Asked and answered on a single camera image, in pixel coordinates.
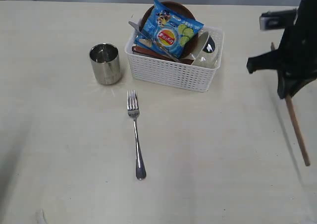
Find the grey ceramic bowl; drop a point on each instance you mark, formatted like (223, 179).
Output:
(206, 51)

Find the brown wooden chopstick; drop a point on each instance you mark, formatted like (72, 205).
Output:
(291, 111)

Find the blue chips bag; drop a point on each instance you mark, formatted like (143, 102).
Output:
(170, 28)

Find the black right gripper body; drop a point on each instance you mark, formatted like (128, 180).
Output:
(296, 56)

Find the stainless steel knife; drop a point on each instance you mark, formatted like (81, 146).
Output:
(153, 40)

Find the brown wooden spoon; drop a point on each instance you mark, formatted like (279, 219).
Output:
(146, 52)

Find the stainless steel cup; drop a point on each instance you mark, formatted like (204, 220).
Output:
(104, 59)

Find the brown round plate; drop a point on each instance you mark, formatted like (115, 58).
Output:
(182, 10)

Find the white perforated plastic basket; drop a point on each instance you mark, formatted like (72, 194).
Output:
(173, 74)

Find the stainless steel fork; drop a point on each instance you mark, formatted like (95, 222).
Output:
(133, 113)

